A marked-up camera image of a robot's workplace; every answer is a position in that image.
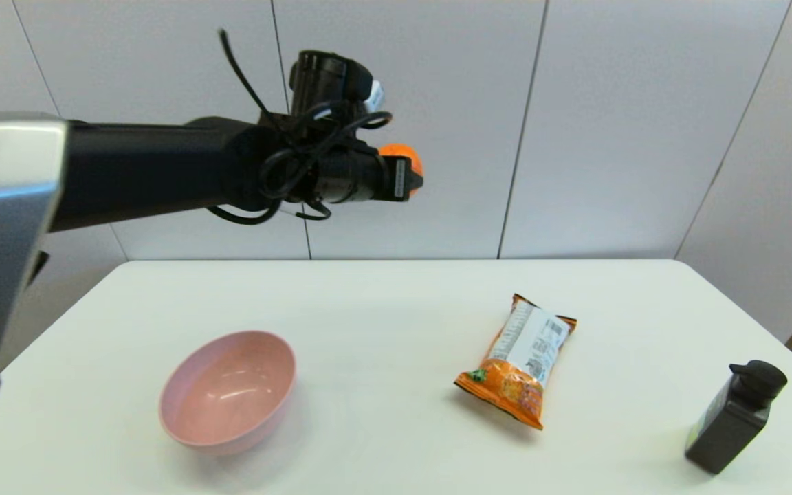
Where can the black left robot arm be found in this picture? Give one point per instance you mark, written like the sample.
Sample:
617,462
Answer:
148,172

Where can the white usb plug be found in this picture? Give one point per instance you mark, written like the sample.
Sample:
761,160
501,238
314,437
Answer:
374,96

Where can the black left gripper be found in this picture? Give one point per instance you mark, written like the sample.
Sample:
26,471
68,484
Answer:
361,180

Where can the pink plastic bowl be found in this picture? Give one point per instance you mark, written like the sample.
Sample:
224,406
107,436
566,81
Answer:
226,395

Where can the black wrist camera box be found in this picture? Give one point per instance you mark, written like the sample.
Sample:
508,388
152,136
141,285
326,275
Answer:
327,79

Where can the orange snack bag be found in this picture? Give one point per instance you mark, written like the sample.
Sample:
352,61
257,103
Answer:
521,361

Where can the black pump bottle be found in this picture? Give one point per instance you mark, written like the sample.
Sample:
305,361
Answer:
731,424

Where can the orange mandarin fruit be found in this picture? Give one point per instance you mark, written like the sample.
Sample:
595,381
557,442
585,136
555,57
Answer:
401,151

